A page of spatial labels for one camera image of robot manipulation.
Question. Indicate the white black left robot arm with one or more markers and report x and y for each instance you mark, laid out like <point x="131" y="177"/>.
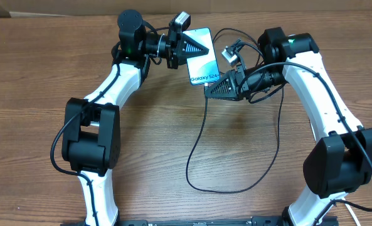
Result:
<point x="91" y="130"/>

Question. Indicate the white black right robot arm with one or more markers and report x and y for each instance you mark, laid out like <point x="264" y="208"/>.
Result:
<point x="341" y="160"/>

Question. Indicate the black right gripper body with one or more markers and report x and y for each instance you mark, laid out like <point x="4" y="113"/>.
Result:
<point x="240" y="77"/>

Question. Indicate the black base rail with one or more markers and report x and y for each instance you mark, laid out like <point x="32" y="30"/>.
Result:
<point x="254" y="221"/>

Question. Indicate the blue Galaxy smartphone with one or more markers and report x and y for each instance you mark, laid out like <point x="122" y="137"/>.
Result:
<point x="204" y="68"/>

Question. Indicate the cardboard backdrop panel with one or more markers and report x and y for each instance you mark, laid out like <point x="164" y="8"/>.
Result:
<point x="113" y="7"/>

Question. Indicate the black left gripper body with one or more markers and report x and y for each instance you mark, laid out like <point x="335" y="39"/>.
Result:
<point x="172" y="47"/>

